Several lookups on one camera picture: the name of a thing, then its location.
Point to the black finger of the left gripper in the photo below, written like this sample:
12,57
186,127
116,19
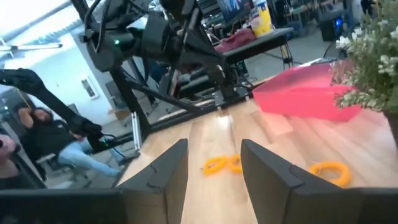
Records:
214,68

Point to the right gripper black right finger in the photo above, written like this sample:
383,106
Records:
280,196

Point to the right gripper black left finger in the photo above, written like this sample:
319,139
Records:
161,193

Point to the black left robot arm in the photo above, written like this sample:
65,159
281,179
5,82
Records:
105,46

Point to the black background robot arm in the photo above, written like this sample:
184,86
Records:
46,96

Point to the grey side desk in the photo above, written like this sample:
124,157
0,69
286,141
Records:
258,43

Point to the computer monitor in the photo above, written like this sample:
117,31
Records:
233,9

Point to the yellow wipes canister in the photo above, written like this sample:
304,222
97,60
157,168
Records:
261,21

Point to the red translucent plastic bin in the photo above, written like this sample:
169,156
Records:
298,93

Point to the person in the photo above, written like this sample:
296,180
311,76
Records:
4,149
49,137

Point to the black computer tower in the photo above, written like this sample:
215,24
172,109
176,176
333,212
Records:
332,25

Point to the artificial potted plant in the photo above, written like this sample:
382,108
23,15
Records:
373,62

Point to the black aluminium table frame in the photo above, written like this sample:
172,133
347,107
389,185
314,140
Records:
129,99

